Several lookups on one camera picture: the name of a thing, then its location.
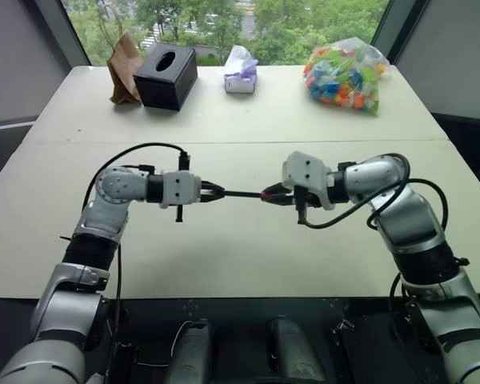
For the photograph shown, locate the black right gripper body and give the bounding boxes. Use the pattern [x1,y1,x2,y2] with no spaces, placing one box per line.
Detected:
[292,185,326,223]

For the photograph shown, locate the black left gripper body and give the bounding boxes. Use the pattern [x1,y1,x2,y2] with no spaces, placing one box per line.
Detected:
[174,151,209,224]

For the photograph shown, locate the thin black marker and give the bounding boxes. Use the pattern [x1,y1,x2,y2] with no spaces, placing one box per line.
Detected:
[207,190,266,198]

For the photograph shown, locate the white purple tissue pack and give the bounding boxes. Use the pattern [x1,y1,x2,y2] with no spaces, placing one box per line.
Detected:
[222,44,259,94]

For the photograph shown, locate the black tissue box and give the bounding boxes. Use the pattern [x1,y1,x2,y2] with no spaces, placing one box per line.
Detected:
[133,42,199,112]

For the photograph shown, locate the clear bag of colourful blocks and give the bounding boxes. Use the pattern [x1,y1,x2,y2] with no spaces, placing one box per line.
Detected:
[302,37,395,118]

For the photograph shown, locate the dark grey rounded shape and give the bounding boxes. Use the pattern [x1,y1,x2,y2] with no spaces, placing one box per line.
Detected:
[266,317,326,384]
[164,318,226,384]

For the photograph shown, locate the brown paper bag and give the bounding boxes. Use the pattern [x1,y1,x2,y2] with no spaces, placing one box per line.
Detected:
[97,2,144,106]

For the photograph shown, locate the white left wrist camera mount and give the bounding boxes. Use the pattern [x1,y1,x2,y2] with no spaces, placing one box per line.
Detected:
[158,170,203,209]

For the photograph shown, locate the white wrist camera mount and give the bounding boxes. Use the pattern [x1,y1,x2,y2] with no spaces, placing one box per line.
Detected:
[158,170,203,209]
[282,150,338,211]

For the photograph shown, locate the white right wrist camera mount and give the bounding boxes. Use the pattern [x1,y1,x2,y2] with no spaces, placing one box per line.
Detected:
[282,150,338,211]

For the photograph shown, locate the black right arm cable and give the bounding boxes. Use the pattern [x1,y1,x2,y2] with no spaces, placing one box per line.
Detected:
[298,153,451,345]

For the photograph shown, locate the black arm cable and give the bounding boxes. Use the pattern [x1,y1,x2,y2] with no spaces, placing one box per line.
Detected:
[298,153,451,345]
[81,142,191,377]

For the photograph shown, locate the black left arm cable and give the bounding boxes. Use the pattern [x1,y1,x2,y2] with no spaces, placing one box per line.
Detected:
[81,142,191,377]

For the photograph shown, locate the thin white wire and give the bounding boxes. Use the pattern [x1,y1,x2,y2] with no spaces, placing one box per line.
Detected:
[135,319,198,368]

